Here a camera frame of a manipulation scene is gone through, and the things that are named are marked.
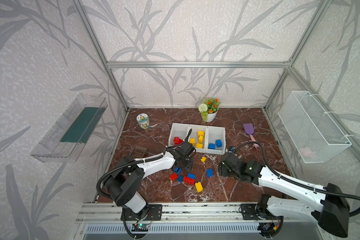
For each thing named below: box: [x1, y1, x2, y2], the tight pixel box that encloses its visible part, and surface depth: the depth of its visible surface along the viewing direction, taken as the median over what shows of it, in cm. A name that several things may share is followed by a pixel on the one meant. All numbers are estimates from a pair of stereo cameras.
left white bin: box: [168, 122, 190, 147], surface depth 104 cm
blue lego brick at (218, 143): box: [215, 139, 223, 148], surface depth 100 cm
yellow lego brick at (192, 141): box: [189, 138, 196, 146], surface depth 101 cm
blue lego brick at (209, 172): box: [206, 168, 213, 177], surface depth 88 cm
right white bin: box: [205, 125, 226, 155], surface depth 100 cm
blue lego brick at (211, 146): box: [207, 143, 216, 150], surface depth 99 cm
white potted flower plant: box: [198, 97, 221, 123], surface depth 104 cm
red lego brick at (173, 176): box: [169, 172, 178, 181], surface depth 86 cm
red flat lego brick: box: [183, 176, 196, 186], surface depth 84 cm
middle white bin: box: [189, 124, 208, 153], surface depth 100 cm
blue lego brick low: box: [177, 175, 184, 183], surface depth 85 cm
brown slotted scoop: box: [130, 145, 147, 158], surface depth 98 cm
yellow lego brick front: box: [195, 181, 204, 193], surface depth 82 cm
